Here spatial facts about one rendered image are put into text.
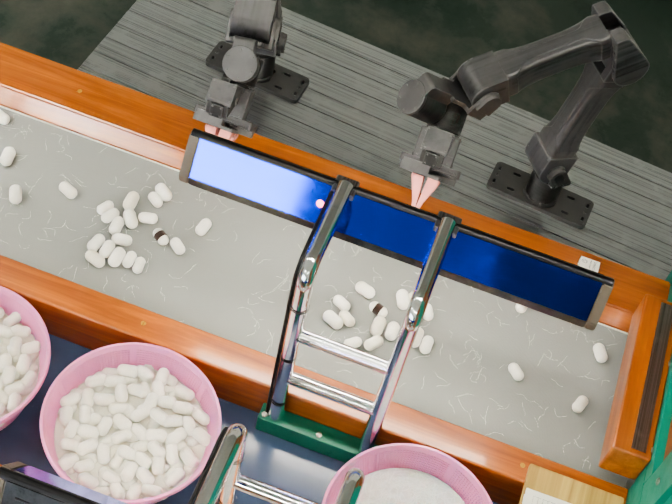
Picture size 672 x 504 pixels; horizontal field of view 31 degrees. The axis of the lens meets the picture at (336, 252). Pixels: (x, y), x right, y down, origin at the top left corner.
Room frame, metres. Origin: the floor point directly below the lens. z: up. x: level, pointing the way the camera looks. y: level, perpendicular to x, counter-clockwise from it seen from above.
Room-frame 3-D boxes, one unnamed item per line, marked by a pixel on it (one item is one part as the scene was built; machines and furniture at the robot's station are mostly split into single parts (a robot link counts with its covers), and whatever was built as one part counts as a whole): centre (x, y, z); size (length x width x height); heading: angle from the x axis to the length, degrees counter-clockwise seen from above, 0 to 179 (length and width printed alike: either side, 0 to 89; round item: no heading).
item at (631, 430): (1.06, -0.51, 0.83); 0.30 x 0.06 x 0.07; 173
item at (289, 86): (1.66, 0.24, 0.71); 0.20 x 0.07 x 0.08; 77
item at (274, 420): (0.98, -0.05, 0.90); 0.20 x 0.19 x 0.45; 83
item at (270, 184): (1.06, -0.07, 1.08); 0.62 x 0.08 x 0.07; 83
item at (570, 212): (1.52, -0.35, 0.71); 0.20 x 0.07 x 0.08; 77
